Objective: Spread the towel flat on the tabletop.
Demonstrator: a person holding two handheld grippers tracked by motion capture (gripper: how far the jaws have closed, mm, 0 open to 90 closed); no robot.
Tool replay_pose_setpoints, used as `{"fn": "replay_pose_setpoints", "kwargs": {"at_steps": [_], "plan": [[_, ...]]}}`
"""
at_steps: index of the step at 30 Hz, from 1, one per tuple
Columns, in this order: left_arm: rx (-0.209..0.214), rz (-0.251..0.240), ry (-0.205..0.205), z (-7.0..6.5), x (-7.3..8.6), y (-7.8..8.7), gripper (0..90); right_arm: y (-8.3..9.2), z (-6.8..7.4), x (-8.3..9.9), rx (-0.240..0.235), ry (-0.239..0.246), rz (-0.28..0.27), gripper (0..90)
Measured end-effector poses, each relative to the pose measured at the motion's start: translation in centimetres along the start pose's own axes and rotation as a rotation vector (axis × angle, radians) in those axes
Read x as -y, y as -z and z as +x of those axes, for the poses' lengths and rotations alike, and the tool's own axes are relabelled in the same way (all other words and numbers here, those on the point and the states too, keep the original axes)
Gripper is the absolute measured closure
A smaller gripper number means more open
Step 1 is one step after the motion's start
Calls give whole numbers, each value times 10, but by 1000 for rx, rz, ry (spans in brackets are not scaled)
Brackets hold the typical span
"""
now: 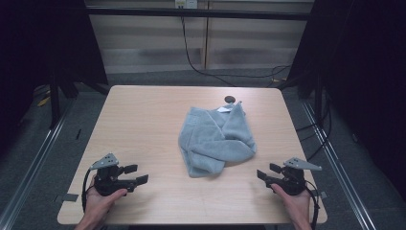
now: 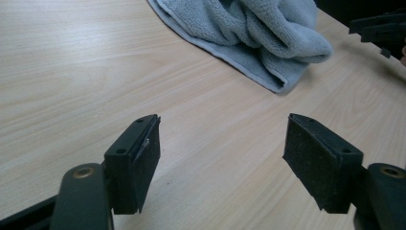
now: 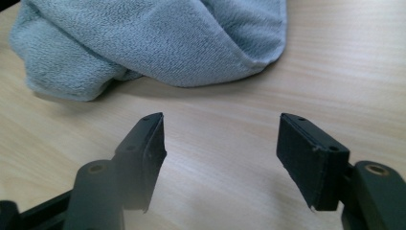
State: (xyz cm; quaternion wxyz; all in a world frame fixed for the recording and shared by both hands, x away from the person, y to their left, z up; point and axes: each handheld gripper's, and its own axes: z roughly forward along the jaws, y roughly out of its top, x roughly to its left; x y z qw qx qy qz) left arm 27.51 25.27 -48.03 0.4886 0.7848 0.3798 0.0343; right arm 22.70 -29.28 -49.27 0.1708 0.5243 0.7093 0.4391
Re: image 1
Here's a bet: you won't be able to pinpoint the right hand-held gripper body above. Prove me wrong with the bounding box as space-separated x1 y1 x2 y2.
263 156 323 196

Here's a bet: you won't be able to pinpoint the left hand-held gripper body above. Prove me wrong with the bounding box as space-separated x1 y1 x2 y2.
89 152 138 197

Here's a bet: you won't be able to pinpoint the light blue towel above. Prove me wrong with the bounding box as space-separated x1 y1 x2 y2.
177 101 259 179

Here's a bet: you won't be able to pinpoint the person's left hand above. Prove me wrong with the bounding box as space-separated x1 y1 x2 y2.
83 175 128 225

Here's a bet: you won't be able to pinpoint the person's right hand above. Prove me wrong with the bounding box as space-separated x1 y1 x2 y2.
270 183 312 224

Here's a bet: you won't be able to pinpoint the black metal stand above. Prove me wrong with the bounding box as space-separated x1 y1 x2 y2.
48 74 62 129

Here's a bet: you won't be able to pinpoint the black curtain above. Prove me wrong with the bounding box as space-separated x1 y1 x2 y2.
281 0 406 203
0 0 109 157

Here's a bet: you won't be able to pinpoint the black horizontal bar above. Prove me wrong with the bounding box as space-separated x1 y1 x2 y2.
85 7 313 22

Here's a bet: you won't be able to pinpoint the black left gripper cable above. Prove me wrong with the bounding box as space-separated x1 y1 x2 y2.
80 168 94 214

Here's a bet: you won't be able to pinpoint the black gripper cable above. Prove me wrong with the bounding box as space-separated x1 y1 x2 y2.
80 168 94 214
304 179 322 230

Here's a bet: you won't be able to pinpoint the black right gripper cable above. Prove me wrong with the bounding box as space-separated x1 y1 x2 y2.
304 179 322 230

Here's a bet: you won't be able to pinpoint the metal floor rail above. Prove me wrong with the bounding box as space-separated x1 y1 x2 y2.
0 103 75 230
301 100 378 230

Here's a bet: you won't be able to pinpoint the black floor cables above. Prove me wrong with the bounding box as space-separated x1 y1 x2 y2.
294 90 333 162

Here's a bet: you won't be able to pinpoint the black wall cable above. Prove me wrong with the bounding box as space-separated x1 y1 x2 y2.
180 8 292 88

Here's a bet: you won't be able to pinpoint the white wall socket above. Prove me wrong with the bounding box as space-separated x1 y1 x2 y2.
174 0 199 10

